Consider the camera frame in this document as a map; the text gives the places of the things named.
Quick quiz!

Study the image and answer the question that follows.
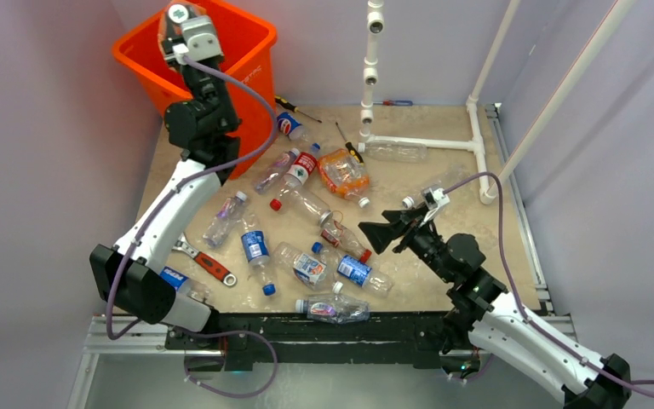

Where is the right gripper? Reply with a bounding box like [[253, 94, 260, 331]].
[[359, 202, 454, 282]]

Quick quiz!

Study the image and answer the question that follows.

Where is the large orange label bottle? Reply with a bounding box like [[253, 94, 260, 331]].
[[318, 148, 370, 208]]

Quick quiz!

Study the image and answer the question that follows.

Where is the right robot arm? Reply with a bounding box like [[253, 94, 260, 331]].
[[359, 206, 632, 408]]

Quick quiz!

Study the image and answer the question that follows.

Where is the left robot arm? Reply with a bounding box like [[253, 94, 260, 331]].
[[89, 1, 241, 349]]

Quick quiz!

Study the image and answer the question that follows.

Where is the orange plastic bin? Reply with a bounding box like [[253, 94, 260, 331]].
[[112, 1, 277, 157]]

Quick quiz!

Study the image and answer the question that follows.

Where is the Pepsi bottle near bin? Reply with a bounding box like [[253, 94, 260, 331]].
[[277, 112, 308, 141]]

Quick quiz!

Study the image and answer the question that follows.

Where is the red gold label bottle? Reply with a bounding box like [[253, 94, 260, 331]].
[[320, 220, 372, 263]]

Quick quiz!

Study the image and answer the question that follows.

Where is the blue Pocari label bottle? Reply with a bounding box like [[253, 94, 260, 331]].
[[312, 242, 394, 297]]

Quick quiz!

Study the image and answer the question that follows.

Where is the clear bottle by pipe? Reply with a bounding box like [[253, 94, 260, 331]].
[[357, 141, 427, 163]]

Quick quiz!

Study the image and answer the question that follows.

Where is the clear jar silver lid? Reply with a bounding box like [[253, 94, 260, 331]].
[[285, 188, 333, 227]]

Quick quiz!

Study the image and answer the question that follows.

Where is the black yellow short screwdriver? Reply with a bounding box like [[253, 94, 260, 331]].
[[335, 121, 364, 165]]

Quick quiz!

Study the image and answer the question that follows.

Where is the white orange label bottle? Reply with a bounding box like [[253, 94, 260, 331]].
[[273, 242, 336, 291]]

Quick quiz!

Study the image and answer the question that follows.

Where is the purple label front bottle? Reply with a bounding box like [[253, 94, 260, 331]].
[[295, 281, 370, 325]]

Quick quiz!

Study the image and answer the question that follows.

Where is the red label Nongfu bottle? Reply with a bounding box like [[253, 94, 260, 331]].
[[283, 143, 321, 187]]

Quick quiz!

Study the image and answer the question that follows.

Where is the clear bottle red cap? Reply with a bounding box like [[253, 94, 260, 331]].
[[269, 183, 300, 212]]

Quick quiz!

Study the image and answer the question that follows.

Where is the red blue small screwdriver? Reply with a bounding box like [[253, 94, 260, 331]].
[[377, 100, 414, 107]]

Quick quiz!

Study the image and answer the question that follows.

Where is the black yellow long screwdriver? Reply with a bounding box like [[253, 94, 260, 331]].
[[274, 95, 323, 124]]

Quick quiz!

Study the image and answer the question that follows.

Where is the blue label bottle standing cap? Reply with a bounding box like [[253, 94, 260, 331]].
[[239, 212, 277, 297]]

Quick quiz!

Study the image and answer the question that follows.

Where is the purple label bottle left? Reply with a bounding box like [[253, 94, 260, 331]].
[[203, 191, 249, 249]]

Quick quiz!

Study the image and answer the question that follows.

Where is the red adjustable wrench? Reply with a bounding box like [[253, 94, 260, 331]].
[[172, 233, 238, 288]]

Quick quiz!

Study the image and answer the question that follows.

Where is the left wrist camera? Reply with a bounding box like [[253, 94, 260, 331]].
[[166, 3, 224, 66]]

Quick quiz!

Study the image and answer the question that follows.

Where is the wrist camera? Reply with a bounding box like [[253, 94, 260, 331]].
[[166, 3, 224, 66], [422, 185, 450, 222]]

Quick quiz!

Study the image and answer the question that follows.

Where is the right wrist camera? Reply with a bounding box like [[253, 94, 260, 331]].
[[422, 185, 450, 222]]

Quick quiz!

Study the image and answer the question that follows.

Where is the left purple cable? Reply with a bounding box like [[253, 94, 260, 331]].
[[105, 53, 279, 341]]

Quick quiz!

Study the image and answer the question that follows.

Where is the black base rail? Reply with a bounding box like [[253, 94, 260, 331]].
[[166, 311, 473, 372]]

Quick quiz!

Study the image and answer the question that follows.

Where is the white PVC pipe frame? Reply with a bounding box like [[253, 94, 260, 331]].
[[355, 0, 639, 205]]

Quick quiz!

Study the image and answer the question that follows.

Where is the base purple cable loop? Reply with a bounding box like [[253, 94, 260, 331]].
[[182, 330, 279, 400]]

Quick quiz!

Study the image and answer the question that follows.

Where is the aluminium frame rail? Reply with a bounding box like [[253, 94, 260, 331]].
[[66, 314, 221, 408]]

